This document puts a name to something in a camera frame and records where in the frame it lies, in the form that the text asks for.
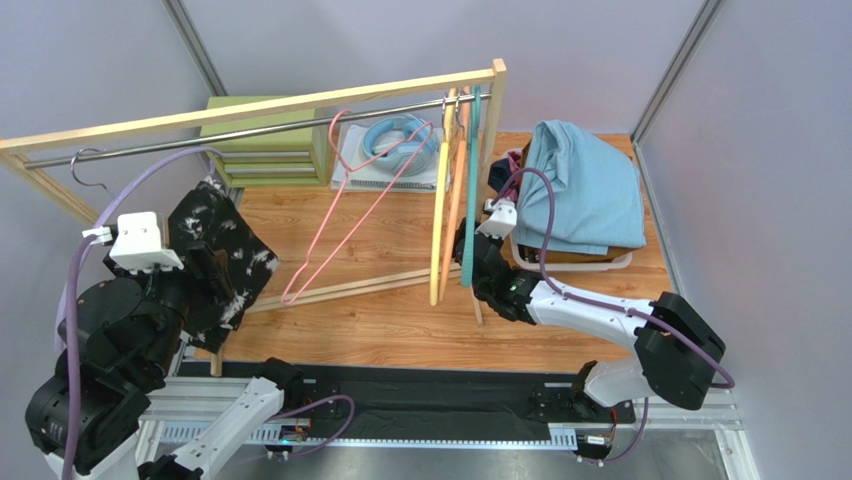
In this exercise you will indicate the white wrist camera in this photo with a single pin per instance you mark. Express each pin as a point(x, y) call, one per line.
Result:
point(138, 243)
point(501, 219)

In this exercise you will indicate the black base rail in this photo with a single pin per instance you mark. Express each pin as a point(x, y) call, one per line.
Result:
point(399, 404)

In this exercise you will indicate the light blue headphones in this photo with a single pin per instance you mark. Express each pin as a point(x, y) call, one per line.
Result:
point(401, 144)

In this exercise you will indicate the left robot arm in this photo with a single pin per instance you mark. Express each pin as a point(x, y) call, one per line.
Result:
point(121, 336)

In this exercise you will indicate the orange clothes hanger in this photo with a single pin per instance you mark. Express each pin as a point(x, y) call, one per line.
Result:
point(458, 149)

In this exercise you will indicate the white plastic laundry basket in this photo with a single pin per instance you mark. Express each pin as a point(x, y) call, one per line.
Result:
point(618, 263)

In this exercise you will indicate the teal clothes hanger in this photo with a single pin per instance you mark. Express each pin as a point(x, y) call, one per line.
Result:
point(468, 228)

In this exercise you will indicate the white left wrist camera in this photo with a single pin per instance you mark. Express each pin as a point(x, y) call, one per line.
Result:
point(138, 243)

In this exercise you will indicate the black white patterned trousers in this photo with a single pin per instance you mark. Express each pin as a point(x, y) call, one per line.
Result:
point(207, 214)

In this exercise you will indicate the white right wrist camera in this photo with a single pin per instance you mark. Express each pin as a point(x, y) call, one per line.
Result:
point(501, 219)

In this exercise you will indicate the light blue trousers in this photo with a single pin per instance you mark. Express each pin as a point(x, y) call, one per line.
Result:
point(597, 194)

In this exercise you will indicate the white notebook stack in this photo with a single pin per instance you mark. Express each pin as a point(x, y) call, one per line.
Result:
point(372, 179)

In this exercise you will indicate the steel hanging rod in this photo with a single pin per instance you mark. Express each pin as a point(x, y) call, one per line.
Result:
point(247, 133)

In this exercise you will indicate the brown trousers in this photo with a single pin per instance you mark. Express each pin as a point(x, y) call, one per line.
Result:
point(531, 255)

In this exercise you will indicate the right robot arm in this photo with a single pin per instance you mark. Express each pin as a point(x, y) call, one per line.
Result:
point(674, 350)

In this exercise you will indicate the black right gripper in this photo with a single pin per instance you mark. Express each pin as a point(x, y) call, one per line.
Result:
point(475, 247)

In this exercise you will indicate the yellow clothes hanger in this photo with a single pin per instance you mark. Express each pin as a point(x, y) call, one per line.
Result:
point(449, 108)

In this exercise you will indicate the wooden clothes rack frame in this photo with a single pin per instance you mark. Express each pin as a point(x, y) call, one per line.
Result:
point(13, 150)

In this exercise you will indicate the green box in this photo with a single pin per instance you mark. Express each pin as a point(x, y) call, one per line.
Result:
point(291, 158)

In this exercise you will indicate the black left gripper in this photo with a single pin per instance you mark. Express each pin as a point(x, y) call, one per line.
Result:
point(216, 277)

